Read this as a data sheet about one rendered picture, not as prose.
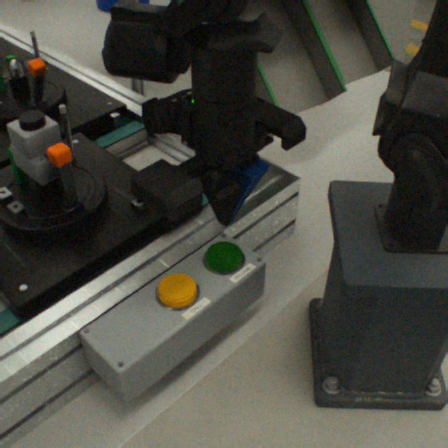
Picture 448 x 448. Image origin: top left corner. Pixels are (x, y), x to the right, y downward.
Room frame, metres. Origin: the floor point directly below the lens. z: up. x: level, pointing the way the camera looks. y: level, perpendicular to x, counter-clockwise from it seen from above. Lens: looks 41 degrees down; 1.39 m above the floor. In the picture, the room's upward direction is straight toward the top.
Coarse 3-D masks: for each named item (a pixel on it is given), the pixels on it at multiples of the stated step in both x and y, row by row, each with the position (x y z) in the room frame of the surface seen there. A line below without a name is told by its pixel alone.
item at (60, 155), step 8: (56, 144) 0.49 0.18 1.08; (48, 152) 0.48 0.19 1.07; (56, 152) 0.47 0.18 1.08; (64, 152) 0.48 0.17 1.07; (56, 160) 0.47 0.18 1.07; (64, 160) 0.47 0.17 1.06; (56, 168) 0.48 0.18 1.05; (64, 168) 0.48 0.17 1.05; (64, 176) 0.47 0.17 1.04; (64, 184) 0.47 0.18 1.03; (72, 184) 0.48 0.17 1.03; (64, 192) 0.47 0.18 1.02; (72, 192) 0.48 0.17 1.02; (64, 200) 0.48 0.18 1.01; (72, 200) 0.48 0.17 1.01
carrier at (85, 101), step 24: (0, 72) 0.79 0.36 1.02; (24, 72) 0.78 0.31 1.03; (48, 72) 0.89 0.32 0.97; (0, 96) 0.77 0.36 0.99; (24, 96) 0.76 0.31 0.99; (48, 96) 0.76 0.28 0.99; (72, 96) 0.80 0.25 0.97; (96, 96) 0.80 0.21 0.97; (0, 120) 0.70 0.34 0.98; (72, 120) 0.72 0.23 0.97; (96, 120) 0.73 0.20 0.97; (0, 144) 0.65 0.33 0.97; (0, 168) 0.61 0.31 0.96
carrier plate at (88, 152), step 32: (96, 160) 0.61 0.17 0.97; (128, 192) 0.54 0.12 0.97; (96, 224) 0.48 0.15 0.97; (128, 224) 0.48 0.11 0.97; (160, 224) 0.49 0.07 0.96; (0, 256) 0.42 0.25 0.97; (32, 256) 0.42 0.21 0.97; (64, 256) 0.42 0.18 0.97; (96, 256) 0.42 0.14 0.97; (0, 288) 0.37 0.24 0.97; (32, 288) 0.37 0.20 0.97; (64, 288) 0.39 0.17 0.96
